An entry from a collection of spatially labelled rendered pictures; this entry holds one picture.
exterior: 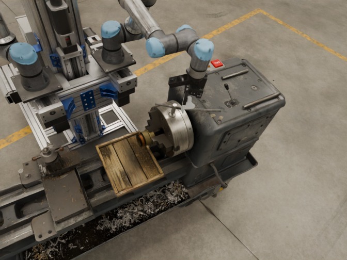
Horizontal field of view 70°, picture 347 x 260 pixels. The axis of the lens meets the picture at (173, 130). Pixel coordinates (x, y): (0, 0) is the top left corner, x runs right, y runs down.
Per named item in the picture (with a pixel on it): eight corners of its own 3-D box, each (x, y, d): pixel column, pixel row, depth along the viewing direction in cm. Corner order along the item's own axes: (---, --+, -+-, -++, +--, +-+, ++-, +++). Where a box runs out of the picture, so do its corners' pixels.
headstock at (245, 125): (226, 92, 201) (243, 52, 170) (265, 136, 179) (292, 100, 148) (161, 115, 180) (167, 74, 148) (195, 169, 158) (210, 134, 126)
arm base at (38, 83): (18, 78, 145) (11, 65, 137) (44, 70, 151) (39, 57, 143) (27, 95, 139) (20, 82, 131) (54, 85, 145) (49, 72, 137)
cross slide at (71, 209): (66, 146, 149) (64, 142, 146) (89, 210, 130) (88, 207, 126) (36, 157, 143) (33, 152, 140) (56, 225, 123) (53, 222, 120)
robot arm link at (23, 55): (28, 79, 132) (19, 59, 121) (11, 68, 135) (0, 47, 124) (47, 68, 139) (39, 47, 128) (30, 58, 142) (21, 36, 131)
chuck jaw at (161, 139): (168, 130, 142) (178, 144, 135) (168, 136, 146) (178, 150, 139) (151, 137, 138) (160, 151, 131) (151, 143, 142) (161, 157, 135)
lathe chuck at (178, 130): (159, 121, 168) (166, 91, 141) (182, 160, 155) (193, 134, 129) (147, 125, 164) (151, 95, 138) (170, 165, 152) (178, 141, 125)
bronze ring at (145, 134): (150, 124, 141) (135, 130, 138) (157, 136, 137) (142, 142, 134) (149, 133, 149) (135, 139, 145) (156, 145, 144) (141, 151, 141)
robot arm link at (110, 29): (99, 40, 158) (96, 20, 147) (119, 36, 163) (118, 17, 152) (106, 51, 153) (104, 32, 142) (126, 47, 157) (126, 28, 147)
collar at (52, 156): (55, 146, 127) (53, 143, 124) (59, 159, 123) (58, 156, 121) (38, 152, 124) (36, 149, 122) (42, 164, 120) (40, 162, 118)
